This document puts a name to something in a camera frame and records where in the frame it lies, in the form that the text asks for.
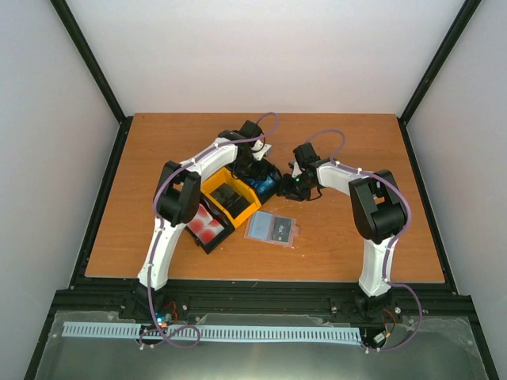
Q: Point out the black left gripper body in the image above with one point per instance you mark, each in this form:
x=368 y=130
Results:
x=245 y=162

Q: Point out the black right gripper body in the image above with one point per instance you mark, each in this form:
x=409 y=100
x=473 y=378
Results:
x=297 y=189

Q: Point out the black vip credit card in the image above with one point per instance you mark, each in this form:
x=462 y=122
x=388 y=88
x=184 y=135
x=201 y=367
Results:
x=282 y=230

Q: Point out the pink card holder wallet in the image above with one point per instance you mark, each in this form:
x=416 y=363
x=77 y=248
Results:
x=259 y=228

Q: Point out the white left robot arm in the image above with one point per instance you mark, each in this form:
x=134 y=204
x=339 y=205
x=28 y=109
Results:
x=177 y=198

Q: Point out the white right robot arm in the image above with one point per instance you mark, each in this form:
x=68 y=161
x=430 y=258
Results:
x=380 y=212

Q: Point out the black bin with blue cards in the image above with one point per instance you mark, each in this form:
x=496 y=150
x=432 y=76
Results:
x=263 y=177

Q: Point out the stack of blue cards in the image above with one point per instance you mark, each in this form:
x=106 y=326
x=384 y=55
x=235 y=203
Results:
x=262 y=186

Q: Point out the black cards in yellow bin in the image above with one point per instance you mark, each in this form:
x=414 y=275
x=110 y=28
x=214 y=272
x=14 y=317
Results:
x=233 y=202

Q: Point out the black bin with red cards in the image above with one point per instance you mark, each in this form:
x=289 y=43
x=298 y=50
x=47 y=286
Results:
x=228 y=230

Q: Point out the stack of red cards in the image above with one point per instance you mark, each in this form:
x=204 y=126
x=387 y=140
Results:
x=204 y=227

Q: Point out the yellow plastic bin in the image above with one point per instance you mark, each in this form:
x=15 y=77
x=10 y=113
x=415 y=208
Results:
x=224 y=176

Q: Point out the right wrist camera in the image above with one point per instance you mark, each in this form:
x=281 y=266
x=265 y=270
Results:
x=296 y=170

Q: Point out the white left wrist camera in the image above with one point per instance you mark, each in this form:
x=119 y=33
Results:
x=260 y=150

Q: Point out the black aluminium frame rail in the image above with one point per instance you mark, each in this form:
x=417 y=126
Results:
x=100 y=295

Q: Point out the light blue cable duct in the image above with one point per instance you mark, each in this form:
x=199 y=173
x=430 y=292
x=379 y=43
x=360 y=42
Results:
x=220 y=333

